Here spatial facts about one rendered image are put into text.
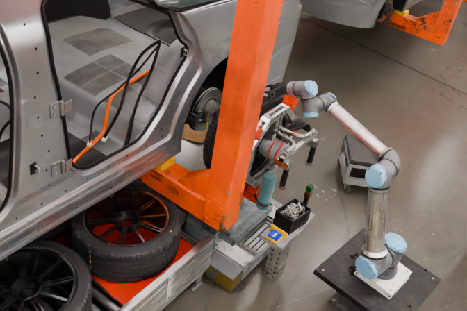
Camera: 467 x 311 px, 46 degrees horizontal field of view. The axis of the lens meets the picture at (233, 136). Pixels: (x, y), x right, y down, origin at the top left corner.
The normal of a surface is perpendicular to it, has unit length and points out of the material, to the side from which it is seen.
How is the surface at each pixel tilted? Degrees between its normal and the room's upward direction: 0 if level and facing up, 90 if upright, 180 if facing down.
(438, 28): 90
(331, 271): 0
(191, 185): 90
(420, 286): 0
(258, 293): 0
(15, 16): 51
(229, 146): 90
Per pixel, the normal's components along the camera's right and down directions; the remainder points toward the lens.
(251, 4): -0.58, 0.39
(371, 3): 0.36, 0.58
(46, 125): 0.80, 0.40
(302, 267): 0.15, -0.81
